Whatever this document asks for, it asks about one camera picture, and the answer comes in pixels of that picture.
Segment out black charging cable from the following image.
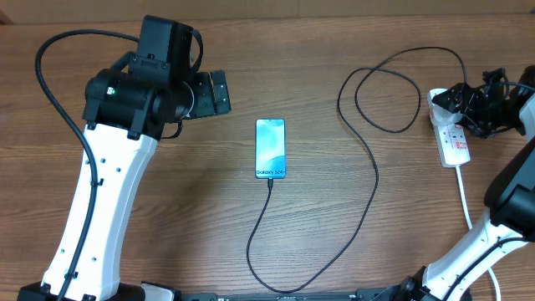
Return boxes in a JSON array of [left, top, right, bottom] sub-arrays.
[[245, 46, 467, 294]]

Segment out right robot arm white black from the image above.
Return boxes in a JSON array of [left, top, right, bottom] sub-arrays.
[[372, 66, 534, 301]]

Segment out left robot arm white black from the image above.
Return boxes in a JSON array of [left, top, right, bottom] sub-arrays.
[[18, 16, 231, 301]]

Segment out white power strip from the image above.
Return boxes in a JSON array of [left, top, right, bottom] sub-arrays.
[[427, 88, 471, 168]]

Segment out smartphone with light blue screen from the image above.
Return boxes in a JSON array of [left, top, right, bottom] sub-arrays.
[[255, 119, 287, 179]]

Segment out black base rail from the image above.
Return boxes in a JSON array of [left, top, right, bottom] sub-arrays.
[[178, 286, 399, 301]]

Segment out white USB charger plug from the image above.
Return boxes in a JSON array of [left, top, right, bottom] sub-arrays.
[[430, 103, 462, 126]]

